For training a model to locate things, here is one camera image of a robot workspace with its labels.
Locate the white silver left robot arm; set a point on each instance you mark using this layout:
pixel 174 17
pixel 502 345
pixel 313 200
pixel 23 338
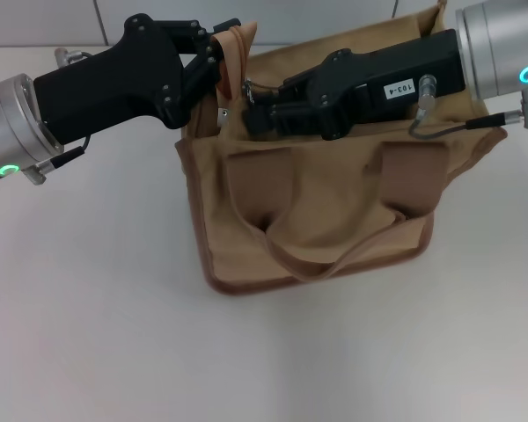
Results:
pixel 9 127

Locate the silver metal zipper pull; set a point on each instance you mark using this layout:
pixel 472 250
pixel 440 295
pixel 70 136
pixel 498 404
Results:
pixel 250 93

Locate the khaki canvas food bag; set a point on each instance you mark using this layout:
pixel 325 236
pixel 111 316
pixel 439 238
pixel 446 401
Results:
pixel 325 198

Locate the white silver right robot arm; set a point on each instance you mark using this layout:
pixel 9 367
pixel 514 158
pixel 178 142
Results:
pixel 501 44

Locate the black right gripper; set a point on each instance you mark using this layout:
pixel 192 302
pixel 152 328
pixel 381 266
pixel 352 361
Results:
pixel 400 66

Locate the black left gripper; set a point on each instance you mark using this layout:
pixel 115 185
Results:
pixel 110 88

